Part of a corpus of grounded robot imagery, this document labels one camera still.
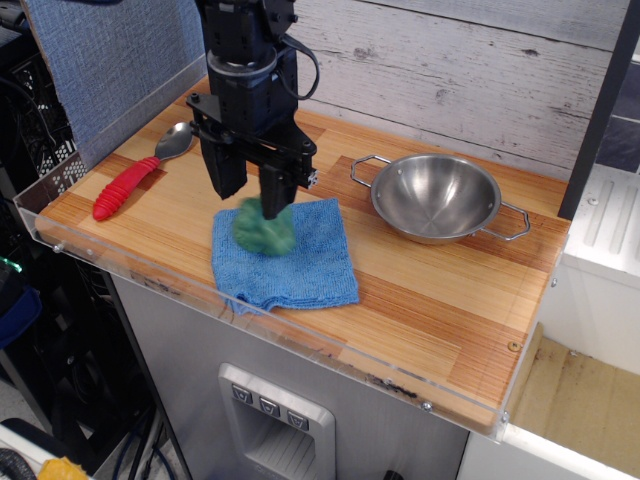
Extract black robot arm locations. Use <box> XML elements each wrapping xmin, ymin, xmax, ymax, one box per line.
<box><xmin>187</xmin><ymin>1</ymin><xmax>317</xmax><ymax>220</ymax></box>

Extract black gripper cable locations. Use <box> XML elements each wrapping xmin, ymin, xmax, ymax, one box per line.
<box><xmin>272</xmin><ymin>32</ymin><xmax>321</xmax><ymax>101</ymax></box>

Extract white toy sink counter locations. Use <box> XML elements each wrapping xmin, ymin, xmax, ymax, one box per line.
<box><xmin>459</xmin><ymin>165</ymin><xmax>639</xmax><ymax>479</ymax></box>

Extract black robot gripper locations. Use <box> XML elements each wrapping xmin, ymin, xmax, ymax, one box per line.
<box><xmin>187</xmin><ymin>47</ymin><xmax>317</xmax><ymax>220</ymax></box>

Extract blue folded cloth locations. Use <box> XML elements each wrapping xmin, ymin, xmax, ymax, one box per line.
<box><xmin>211</xmin><ymin>199</ymin><xmax>359</xmax><ymax>314</ymax></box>

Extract stainless steel bowl with handles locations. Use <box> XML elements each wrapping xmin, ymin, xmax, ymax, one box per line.
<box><xmin>350</xmin><ymin>153</ymin><xmax>531</xmax><ymax>245</ymax></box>

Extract green toy vegetable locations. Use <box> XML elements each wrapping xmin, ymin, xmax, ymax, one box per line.
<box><xmin>232</xmin><ymin>197</ymin><xmax>296</xmax><ymax>256</ymax></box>

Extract blue fabric panel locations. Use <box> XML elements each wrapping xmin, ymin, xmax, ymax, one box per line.
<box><xmin>21</xmin><ymin>0</ymin><xmax>206</xmax><ymax>168</ymax></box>

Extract spoon with red handle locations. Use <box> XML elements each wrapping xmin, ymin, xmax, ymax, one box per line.
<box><xmin>92</xmin><ymin>122</ymin><xmax>193</xmax><ymax>221</ymax></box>

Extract black vertical post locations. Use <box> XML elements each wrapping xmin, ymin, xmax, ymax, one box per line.
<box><xmin>557</xmin><ymin>0</ymin><xmax>639</xmax><ymax>220</ymax></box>

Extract clear acrylic edge guard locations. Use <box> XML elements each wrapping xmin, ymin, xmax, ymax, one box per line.
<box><xmin>15</xmin><ymin>97</ymin><xmax>569</xmax><ymax>438</ymax></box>

